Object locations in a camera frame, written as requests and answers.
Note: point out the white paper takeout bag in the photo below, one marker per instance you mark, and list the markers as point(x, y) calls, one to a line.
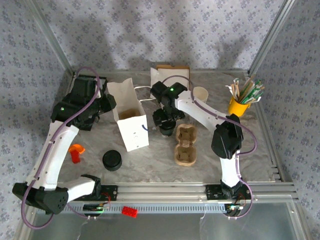
point(135, 137)

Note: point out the white paper cup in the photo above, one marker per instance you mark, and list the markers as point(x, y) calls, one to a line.
point(201, 92)

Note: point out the stack of black lids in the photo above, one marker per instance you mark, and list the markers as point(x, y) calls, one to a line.
point(112, 160)

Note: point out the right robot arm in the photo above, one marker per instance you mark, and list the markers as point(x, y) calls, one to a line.
point(200, 110)

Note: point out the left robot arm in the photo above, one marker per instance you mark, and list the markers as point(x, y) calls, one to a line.
point(57, 150)

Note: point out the black grey chessboard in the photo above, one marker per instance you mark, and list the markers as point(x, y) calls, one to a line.
point(103, 81)

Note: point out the white paper napkin stack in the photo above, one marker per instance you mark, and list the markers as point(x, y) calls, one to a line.
point(182, 75)

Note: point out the orange red plastic piece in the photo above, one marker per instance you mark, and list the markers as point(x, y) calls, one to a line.
point(75, 155)

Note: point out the yellow metal bucket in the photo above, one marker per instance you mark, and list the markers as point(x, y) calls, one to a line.
point(236, 108)

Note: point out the kraft paper stirrer packet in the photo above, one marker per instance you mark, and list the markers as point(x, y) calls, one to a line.
point(234, 91)
point(247, 87)

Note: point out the white paper straw packet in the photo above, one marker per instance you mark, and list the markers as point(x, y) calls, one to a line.
point(236, 81)

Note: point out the green white straw packet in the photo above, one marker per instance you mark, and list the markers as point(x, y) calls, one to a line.
point(253, 90)
point(258, 96)

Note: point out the red plastic block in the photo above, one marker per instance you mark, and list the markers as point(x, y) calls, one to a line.
point(130, 212)

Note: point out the small circuit board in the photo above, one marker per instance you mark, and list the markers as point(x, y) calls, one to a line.
point(95, 208)
point(233, 208)

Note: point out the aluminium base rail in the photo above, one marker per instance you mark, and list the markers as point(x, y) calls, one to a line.
point(162, 190)

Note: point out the aluminium frame post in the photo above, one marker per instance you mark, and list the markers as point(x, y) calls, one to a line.
point(271, 37)
point(51, 37)

